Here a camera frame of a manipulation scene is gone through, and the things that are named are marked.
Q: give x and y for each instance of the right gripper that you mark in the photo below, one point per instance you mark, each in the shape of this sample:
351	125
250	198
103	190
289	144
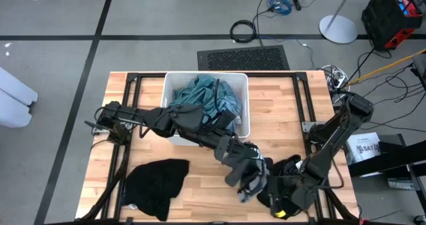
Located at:
306	190

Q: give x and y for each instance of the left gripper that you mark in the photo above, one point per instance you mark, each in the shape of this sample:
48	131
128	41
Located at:
236	148

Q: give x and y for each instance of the grey shorts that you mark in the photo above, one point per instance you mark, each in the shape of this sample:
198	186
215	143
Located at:
254	185

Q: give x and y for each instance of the blue striped shirt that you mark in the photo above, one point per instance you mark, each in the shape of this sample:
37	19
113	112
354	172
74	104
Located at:
229	105

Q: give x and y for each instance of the teal dotted shirt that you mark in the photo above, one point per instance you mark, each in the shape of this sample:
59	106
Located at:
196	92

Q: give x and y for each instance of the white plastic laundry basket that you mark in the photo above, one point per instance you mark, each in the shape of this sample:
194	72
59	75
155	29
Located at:
173	85

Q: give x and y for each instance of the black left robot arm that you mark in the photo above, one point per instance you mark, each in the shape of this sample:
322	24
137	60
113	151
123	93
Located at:
186	122

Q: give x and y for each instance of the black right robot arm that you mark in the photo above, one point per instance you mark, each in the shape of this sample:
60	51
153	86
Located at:
336	132

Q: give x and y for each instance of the black garment with white label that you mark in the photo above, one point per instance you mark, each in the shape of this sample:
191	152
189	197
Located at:
283	166

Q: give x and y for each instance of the silver metal mounting plate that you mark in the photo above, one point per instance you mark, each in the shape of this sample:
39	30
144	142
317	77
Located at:
307	126
100	130

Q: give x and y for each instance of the red plastic clip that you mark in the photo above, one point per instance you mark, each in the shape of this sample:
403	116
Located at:
362	222

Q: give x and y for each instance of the white printed cardboard box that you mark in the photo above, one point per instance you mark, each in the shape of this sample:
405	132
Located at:
362	145

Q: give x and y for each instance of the black perforated floor mat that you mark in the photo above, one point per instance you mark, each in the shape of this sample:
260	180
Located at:
243	58

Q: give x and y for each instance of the plain black garment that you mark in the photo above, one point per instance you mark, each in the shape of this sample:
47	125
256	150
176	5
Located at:
153	185

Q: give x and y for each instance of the black desk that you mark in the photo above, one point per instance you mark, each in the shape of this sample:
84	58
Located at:
392	158

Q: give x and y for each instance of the grey bag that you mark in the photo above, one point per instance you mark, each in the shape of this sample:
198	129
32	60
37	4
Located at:
401	184

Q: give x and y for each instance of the black caster wheel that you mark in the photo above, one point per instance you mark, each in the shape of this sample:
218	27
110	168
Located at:
420	220

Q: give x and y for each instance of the white round stand base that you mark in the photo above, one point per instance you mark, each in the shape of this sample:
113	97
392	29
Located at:
339	29

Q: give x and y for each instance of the black power adapter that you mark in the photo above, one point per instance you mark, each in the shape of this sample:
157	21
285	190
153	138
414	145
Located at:
297	1

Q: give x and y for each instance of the red and black equipment case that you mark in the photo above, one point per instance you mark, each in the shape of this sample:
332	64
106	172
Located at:
386	22

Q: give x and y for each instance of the white plastic container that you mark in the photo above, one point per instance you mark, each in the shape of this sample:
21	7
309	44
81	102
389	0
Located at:
13	113
16	88

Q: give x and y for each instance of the black aluminium table frame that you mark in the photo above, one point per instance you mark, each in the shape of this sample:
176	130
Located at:
301	77

